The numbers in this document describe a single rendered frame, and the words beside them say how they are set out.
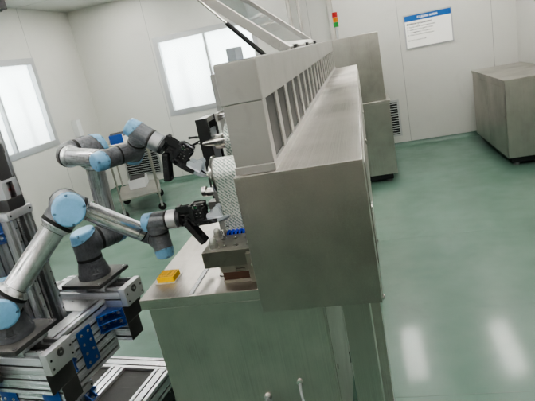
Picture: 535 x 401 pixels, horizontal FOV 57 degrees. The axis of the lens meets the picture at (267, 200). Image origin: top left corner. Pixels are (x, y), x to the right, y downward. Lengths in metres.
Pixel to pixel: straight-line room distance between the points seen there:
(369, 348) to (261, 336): 0.71
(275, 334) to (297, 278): 0.80
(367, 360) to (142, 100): 7.13
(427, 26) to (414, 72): 0.61
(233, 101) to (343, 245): 0.35
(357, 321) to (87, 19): 7.52
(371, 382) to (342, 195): 0.48
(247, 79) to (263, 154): 0.14
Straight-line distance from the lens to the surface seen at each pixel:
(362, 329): 1.16
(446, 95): 7.46
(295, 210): 0.97
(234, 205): 1.90
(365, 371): 1.22
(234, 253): 1.75
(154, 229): 2.00
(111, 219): 2.07
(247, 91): 0.94
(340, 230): 0.97
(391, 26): 7.32
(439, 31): 7.38
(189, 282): 1.91
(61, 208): 1.87
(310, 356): 1.83
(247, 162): 0.97
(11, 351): 2.09
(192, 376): 1.99
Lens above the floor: 1.66
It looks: 16 degrees down
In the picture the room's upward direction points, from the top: 11 degrees counter-clockwise
